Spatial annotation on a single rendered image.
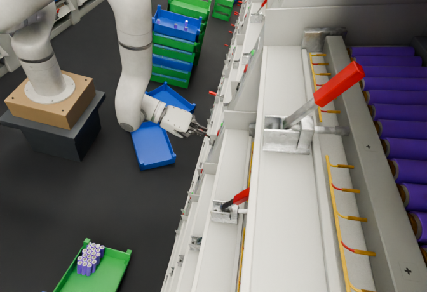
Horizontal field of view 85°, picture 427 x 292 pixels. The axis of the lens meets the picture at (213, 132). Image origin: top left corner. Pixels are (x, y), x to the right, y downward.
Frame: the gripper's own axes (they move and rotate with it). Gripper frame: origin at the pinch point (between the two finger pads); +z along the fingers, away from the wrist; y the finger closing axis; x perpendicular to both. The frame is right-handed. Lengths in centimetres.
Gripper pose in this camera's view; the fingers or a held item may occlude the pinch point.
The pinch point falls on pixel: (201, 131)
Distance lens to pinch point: 90.0
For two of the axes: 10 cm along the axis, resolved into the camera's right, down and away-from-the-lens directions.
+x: 4.0, -5.5, -7.3
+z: 9.0, 4.0, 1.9
